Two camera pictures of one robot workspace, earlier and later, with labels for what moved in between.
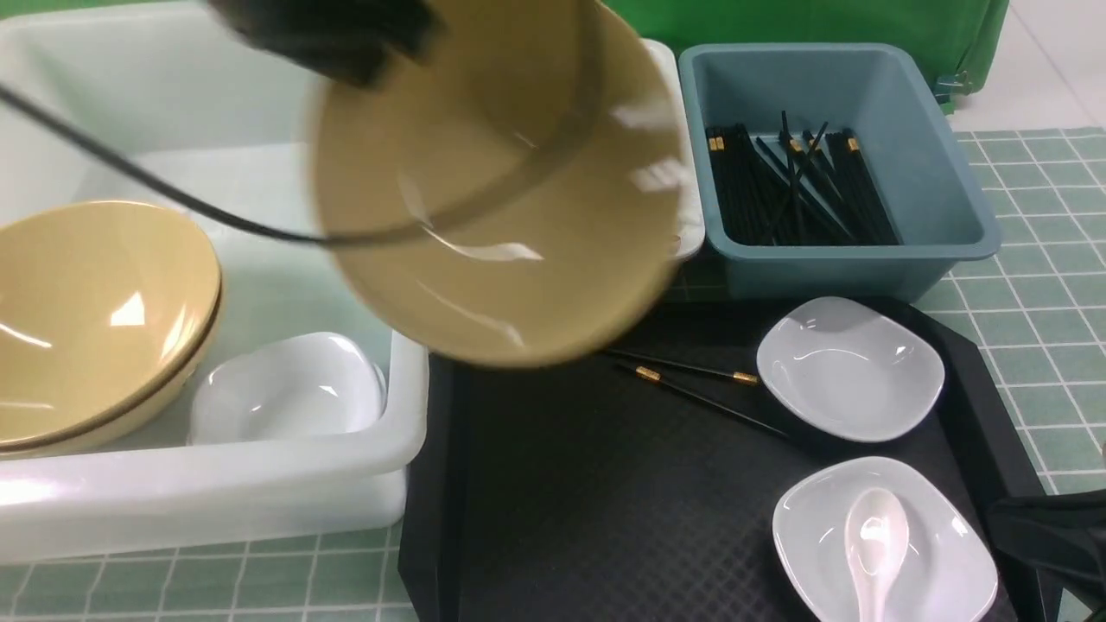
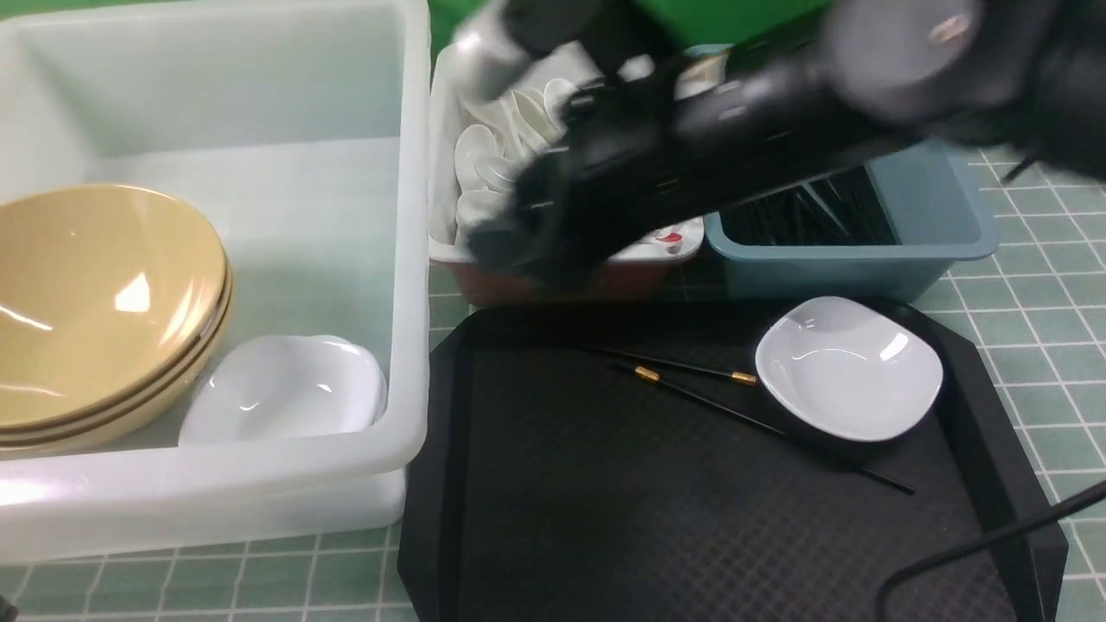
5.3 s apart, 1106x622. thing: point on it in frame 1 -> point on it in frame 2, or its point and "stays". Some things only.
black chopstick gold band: x=740 y=377 stays
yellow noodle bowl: x=513 y=200 -> x=113 y=301
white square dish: x=848 y=369 stays
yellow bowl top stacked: x=104 y=304 stays
